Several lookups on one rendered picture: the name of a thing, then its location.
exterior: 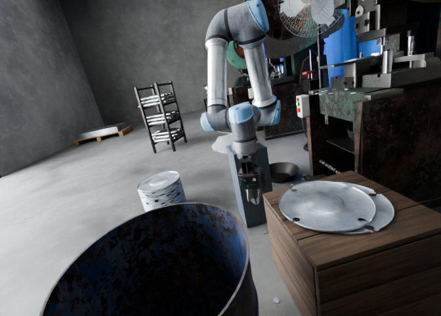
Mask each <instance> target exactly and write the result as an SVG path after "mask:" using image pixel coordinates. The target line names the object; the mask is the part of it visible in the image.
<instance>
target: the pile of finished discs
mask: <svg viewBox="0 0 441 316"><path fill-rule="evenodd" d="M337 183H343V182H337ZM343 184H346V186H348V187H347V188H346V187H345V188H343V189H344V190H350V189H349V188H350V187H355V188H357V189H360V190H361V191H363V192H365V193H366V194H367V195H368V196H369V194H371V193H373V194H375V193H376V192H374V190H373V189H370V188H367V187H364V186H361V185H356V184H352V183H343ZM370 197H371V199H372V200H373V201H374V203H375V206H376V213H375V216H374V218H373V219H372V220H371V221H370V222H369V223H368V222H367V221H366V220H365V219H363V218H359V219H358V221H359V222H361V223H364V222H365V223H367V225H370V226H372V227H374V228H375V229H374V230H375V231H379V230H381V229H383V228H385V227H386V226H387V225H389V224H390V223H391V221H392V220H393V218H394V207H393V205H392V204H391V202H390V201H389V200H388V199H387V198H386V197H385V196H383V195H382V194H376V196H370ZM367 225H365V226H367ZM365 226H363V227H361V228H359V229H355V230H353V231H346V232H340V233H339V234H344V235H362V234H367V233H373V231H372V230H368V229H366V228H365Z"/></svg>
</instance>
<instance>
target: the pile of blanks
mask: <svg viewBox="0 0 441 316"><path fill-rule="evenodd" d="M137 190H138V189H137ZM138 193H139V195H140V198H141V202H142V204H143V206H144V210H145V211H146V212H147V211H149V210H153V209H155V208H159V207H162V206H167V205H170V204H178V203H184V202H187V201H186V197H185V193H184V189H183V187H182V183H181V180H180V177H179V179H178V180H177V181H176V182H175V183H173V184H172V185H170V186H168V187H165V188H163V189H160V190H158V191H152V192H141V191H139V190H138Z"/></svg>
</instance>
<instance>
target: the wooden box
mask: <svg viewBox="0 0 441 316"><path fill-rule="evenodd" d="M313 181H332V182H343V183H352V184H356V185H361V186H364V187H367V188H370V189H373V190H374V192H376V193H375V194H373V193H371V194H369V195H370V196H376V194H382V195H383V196H385V197H386V198H387V199H388V200H389V201H390V202H391V204H392V205H393V207H394V218H393V220H392V221H391V223H390V224H389V225H387V226H386V227H385V228H383V229H381V230H379V231H375V230H374V229H375V228H374V227H372V226H370V225H367V226H365V228H366V229H368V230H372V231H373V233H367V234H362V235H344V234H339V233H328V232H321V231H314V230H311V229H307V228H304V227H301V226H299V225H297V224H295V223H294V221H300V219H299V218H297V217H295V218H293V221H290V220H288V218H286V217H285V216H284V214H283V213H282V212H281V210H280V207H279V199H280V197H281V195H282V193H283V192H284V191H286V190H287V189H291V191H293V192H295V191H297V189H292V188H293V186H291V187H286V188H283V189H279V190H276V191H271V192H267V193H264V194H262V197H263V199H264V208H265V212H266V220H267V225H268V234H269V239H270V247H271V252H272V260H273V262H274V265H275V266H276V269H277V270H278V273H279V274H280V276H281V278H282V280H283V282H284V284H285V286H286V288H287V290H288V291H289V293H290V295H291V297H292V299H293V301H294V303H295V305H296V306H297V309H298V310H299V313H300V314H301V316H441V214H440V213H438V212H436V211H434V210H432V209H430V208H428V207H426V206H423V205H419V203H417V202H415V201H413V200H411V199H409V198H407V197H405V196H403V195H401V194H398V193H397V192H394V191H392V190H390V189H388V188H386V187H384V186H382V185H380V184H378V183H376V182H374V181H372V180H370V179H368V178H366V177H364V176H362V175H360V174H358V173H356V172H354V171H351V170H350V171H346V172H343V173H338V174H335V175H331V176H328V177H324V178H321V179H316V180H313Z"/></svg>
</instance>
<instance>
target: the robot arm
mask: <svg viewBox="0 0 441 316"><path fill-rule="evenodd" d="M268 30H269V24H268V18H267V15H266V11H265V8H264V5H263V3H262V1H261V0H251V1H247V2H244V3H242V4H239V5H236V6H233V7H230V8H227V9H223V10H221V11H220V12H218V13H217V14H216V15H215V17H214V18H213V19H212V21H211V23H210V25H209V27H208V30H207V34H206V38H205V48H206V49H207V50H208V74H207V112H204V113H203V114H202V115H201V126H202V128H203V129H204V130H205V131H219V130H225V129H231V130H232V142H231V147H232V150H235V151H236V153H237V157H238V158H239V159H240V164H241V168H240V171H239V174H238V182H239V186H240V190H241V189H242V187H243V190H245V191H246V194H247V200H248V202H249V201H252V203H254V204H255V205H258V203H259V202H260V201H261V198H262V195H263V191H264V188H265V185H266V177H265V176H264V173H263V172H262V168H261V167H260V166H259V165H256V164H257V163H258V160H257V156H258V154H259V153H258V146H259V140H258V139H257V136H256V131H255V127H258V126H265V125H275V124H278V123H279V122H280V101H279V100H276V96H274V95H273V94H272V90H271V85H270V78H269V73H268V66H267V61H266V55H265V50H264V40H265V38H266V32H267V31H268ZM235 40H238V45H239V46H240V47H242V48H243V51H244V55H245V60H246V64H247V69H248V72H249V78H250V81H251V86H252V90H253V96H254V100H253V102H252V104H250V103H249V102H243V103H241V104H237V105H235V106H232V107H230V108H229V109H227V107H226V51H227V50H228V48H229V43H230V42H231V41H235ZM253 189H256V191H257V192H256V196H257V197H255V196H254V192H253Z"/></svg>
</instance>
